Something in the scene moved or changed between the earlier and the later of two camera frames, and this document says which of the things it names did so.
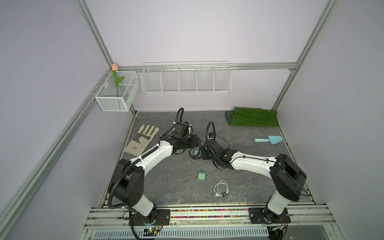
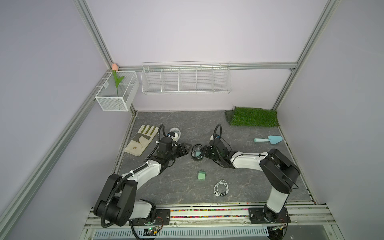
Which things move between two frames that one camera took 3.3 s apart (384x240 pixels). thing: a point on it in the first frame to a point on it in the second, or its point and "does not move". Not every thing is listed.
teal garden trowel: [273, 139] does not move
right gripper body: [204, 155] does not move
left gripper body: [189, 142] to [172, 154]
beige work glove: [140, 142] does not move
